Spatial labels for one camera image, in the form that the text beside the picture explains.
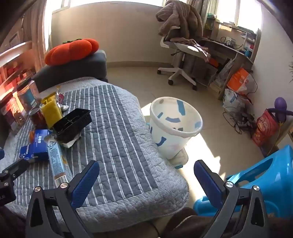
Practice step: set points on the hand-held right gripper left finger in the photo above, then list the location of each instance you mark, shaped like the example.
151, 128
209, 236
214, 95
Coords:
84, 183

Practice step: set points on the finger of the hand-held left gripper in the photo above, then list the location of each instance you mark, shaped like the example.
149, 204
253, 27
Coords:
14, 168
1, 153

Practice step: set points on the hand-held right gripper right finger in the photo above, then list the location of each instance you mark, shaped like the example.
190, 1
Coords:
207, 180

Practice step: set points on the long light blue packet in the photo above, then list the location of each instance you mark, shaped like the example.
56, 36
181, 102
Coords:
58, 162

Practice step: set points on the blue cardboard box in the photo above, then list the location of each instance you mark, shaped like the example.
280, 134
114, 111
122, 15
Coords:
39, 143

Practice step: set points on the white plastic bin blue patches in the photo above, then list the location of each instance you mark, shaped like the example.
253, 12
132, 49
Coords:
169, 139

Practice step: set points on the black plastic tray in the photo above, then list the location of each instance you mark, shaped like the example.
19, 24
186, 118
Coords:
71, 124

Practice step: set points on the yellow packet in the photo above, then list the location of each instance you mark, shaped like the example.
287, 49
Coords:
51, 112

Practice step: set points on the clear storage box blue lid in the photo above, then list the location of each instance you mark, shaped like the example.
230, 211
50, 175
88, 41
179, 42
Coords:
180, 159

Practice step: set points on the grey striped quilted blanket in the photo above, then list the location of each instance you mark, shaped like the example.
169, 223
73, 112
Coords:
119, 155

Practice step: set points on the dark brown slipper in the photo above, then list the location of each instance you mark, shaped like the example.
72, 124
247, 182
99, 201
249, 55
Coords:
183, 220

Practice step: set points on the red can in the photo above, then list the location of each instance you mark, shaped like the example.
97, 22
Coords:
37, 117

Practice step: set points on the clear jar dark lid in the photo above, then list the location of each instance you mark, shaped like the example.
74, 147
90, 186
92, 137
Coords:
28, 93

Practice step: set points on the blue plastic stool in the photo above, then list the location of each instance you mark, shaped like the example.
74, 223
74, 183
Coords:
277, 176

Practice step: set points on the red snack bag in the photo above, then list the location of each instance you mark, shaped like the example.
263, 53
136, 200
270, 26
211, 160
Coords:
265, 128

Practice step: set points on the wooden shelf with red items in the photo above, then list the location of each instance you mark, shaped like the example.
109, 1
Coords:
11, 75

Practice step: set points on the white printed bag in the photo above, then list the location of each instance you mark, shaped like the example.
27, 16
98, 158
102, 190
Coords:
232, 99

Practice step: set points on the purple toy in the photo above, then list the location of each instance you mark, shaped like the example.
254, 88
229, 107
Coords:
280, 107

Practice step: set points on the orange cardboard box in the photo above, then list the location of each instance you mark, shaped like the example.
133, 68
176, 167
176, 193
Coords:
239, 80

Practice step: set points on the white office chair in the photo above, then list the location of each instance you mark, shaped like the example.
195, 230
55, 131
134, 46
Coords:
183, 73

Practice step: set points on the clear plastic bag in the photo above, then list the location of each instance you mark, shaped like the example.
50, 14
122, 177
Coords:
225, 71

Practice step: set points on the dark grey cushion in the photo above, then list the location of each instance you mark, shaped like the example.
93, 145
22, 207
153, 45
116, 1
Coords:
80, 68

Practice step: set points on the orange pumpkin cushion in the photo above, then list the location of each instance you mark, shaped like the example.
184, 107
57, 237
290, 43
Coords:
71, 51

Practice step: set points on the beige curtain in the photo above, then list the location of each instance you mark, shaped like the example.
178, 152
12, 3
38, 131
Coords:
36, 34

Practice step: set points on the wooden desk with shelves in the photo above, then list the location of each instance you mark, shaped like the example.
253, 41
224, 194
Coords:
229, 49

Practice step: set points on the brown blanket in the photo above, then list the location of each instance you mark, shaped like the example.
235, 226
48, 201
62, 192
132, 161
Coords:
180, 18

